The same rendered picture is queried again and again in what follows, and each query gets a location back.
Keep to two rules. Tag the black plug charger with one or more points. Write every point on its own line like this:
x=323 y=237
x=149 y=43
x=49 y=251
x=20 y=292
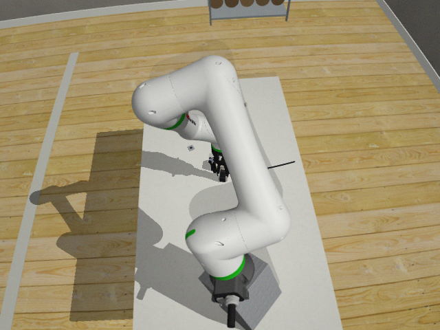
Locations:
x=222 y=177

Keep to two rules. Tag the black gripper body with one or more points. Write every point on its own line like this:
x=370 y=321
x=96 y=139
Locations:
x=220 y=162

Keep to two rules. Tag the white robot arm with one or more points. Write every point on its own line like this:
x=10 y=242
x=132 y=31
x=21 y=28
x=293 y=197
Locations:
x=261 y=218

